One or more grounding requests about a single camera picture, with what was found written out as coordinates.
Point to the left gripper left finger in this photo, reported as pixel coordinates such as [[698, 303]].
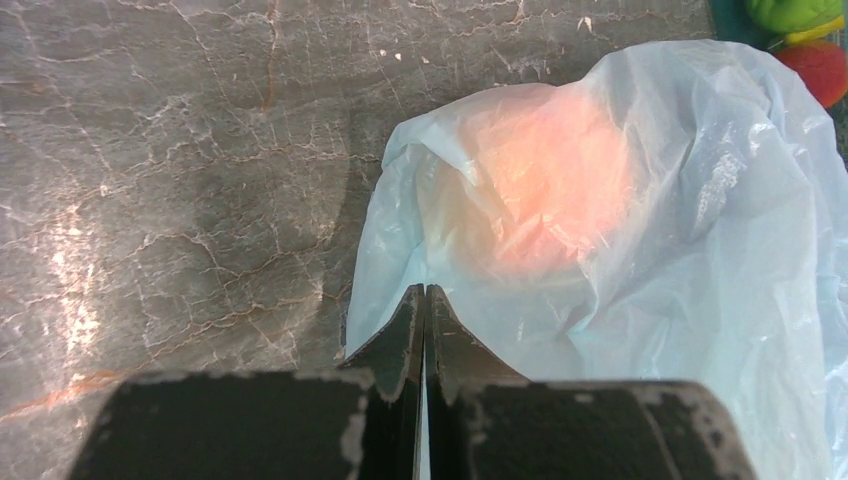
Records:
[[358, 420]]

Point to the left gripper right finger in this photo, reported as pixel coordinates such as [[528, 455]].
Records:
[[487, 421]]

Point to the light blue plastic bag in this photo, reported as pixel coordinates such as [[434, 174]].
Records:
[[729, 268]]

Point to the pink fake peach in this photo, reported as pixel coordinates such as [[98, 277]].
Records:
[[542, 177]]

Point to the red fake mango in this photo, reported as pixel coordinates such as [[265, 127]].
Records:
[[822, 66]]

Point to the yellow fake banana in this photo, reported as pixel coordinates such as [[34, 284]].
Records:
[[818, 32]]

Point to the green fake fruit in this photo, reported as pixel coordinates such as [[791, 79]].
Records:
[[792, 16]]

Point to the teal plastic bin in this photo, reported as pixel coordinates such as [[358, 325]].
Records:
[[732, 23]]

